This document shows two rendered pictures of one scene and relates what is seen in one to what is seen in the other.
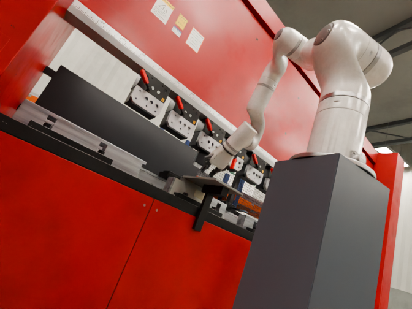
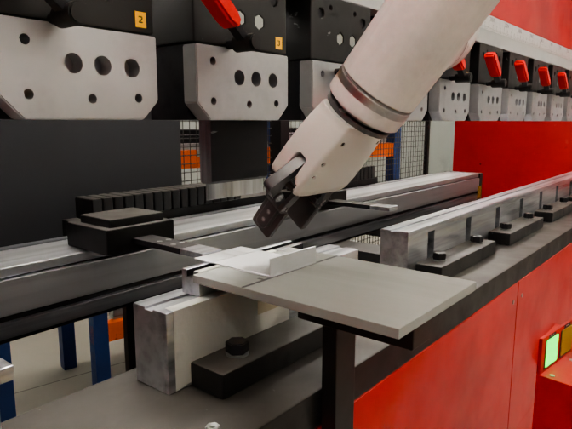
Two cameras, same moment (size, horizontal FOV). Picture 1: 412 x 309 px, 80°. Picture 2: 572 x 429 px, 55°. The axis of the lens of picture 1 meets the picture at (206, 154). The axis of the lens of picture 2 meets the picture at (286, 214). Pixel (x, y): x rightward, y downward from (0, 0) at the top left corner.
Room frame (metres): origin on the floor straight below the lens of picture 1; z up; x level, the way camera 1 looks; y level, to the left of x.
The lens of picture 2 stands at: (0.61, 0.14, 1.17)
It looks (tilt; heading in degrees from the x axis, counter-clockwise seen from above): 10 degrees down; 343
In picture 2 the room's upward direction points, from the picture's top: straight up
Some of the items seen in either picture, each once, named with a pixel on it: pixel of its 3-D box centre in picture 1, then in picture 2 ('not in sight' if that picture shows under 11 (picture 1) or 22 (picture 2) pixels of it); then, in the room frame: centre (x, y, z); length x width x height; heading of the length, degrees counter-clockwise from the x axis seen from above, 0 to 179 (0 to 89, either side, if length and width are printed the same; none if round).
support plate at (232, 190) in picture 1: (211, 184); (331, 282); (1.16, -0.08, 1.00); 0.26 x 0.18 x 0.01; 34
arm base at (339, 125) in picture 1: (335, 140); not in sight; (0.54, -0.29, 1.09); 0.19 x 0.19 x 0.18
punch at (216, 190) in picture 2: (202, 160); (235, 158); (1.29, 0.00, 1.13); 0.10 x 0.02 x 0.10; 124
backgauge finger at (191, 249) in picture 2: (177, 178); (151, 234); (1.42, 0.10, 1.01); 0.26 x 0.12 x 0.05; 34
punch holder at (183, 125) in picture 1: (180, 118); (58, 26); (1.16, 0.19, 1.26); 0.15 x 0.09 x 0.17; 124
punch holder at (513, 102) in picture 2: not in sight; (501, 88); (1.83, -0.81, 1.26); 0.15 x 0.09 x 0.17; 124
